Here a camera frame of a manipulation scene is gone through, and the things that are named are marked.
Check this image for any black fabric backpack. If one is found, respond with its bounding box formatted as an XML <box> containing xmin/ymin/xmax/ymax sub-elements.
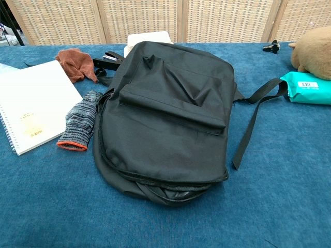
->
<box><xmin>92</xmin><ymin>40</ymin><xmax>288</xmax><ymax>207</ymax></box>

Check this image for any blue carpet table cover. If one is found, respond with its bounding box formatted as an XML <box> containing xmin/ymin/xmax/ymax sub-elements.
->
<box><xmin>0</xmin><ymin>41</ymin><xmax>331</xmax><ymax>248</ymax></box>

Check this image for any wicker folding screen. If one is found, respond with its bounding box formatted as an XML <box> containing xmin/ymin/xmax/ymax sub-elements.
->
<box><xmin>5</xmin><ymin>0</ymin><xmax>331</xmax><ymax>46</ymax></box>

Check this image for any white spiral notebook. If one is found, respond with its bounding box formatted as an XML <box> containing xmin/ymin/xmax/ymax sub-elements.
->
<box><xmin>0</xmin><ymin>59</ymin><xmax>83</xmax><ymax>156</ymax></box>

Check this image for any green wet wipes pack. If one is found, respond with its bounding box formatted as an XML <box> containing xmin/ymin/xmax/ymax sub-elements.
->
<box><xmin>280</xmin><ymin>71</ymin><xmax>331</xmax><ymax>105</ymax></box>

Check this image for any brown plush toy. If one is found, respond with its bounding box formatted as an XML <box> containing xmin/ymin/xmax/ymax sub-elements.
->
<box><xmin>288</xmin><ymin>25</ymin><xmax>331</xmax><ymax>81</ymax></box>

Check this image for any black binder clip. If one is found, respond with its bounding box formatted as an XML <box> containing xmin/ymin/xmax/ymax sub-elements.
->
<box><xmin>262</xmin><ymin>39</ymin><xmax>281</xmax><ymax>54</ymax></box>

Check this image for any black stapler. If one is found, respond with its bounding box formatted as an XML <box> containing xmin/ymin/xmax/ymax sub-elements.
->
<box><xmin>92</xmin><ymin>51</ymin><xmax>125</xmax><ymax>72</ymax></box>

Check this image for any brown rumpled cloth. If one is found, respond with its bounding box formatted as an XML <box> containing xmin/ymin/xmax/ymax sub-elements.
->
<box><xmin>55</xmin><ymin>48</ymin><xmax>100</xmax><ymax>84</ymax></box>

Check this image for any black stand leg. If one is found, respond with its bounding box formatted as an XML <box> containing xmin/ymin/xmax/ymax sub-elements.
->
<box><xmin>0</xmin><ymin>0</ymin><xmax>26</xmax><ymax>47</ymax></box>

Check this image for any grey knit glove orange cuff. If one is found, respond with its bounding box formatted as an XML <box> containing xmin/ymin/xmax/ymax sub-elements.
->
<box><xmin>56</xmin><ymin>90</ymin><xmax>104</xmax><ymax>152</ymax></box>

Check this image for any cream white box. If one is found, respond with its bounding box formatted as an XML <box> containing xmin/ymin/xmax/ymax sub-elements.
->
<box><xmin>123</xmin><ymin>31</ymin><xmax>174</xmax><ymax>58</ymax></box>

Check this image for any clear white plastic packet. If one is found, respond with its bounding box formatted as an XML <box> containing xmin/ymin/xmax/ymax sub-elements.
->
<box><xmin>0</xmin><ymin>63</ymin><xmax>19</xmax><ymax>76</ymax></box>

